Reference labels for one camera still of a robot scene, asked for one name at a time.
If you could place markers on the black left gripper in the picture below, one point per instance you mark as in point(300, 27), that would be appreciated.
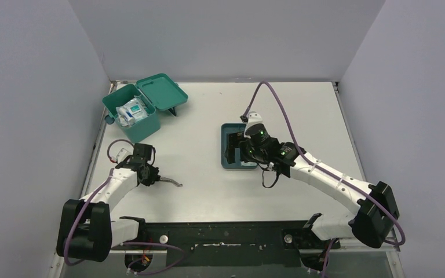
point(155, 176)

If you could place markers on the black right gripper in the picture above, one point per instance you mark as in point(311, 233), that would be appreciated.
point(233, 142)

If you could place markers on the black handled bandage scissors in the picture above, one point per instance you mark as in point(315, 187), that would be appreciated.
point(171, 181)

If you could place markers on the dark teal divided tray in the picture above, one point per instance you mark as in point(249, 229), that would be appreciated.
point(226, 129)

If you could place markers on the teal medical gauze packet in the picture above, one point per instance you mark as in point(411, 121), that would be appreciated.
point(137, 109)

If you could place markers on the teal medicine kit box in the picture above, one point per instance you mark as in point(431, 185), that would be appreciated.
point(158, 92)

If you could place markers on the bandage strip pack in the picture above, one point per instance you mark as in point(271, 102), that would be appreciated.
point(248, 164)

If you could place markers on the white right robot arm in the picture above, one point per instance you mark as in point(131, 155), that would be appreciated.
point(372, 209)

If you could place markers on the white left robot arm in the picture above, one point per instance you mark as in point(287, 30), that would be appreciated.
point(87, 231)

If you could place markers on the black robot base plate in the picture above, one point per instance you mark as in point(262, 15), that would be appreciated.
point(217, 244)

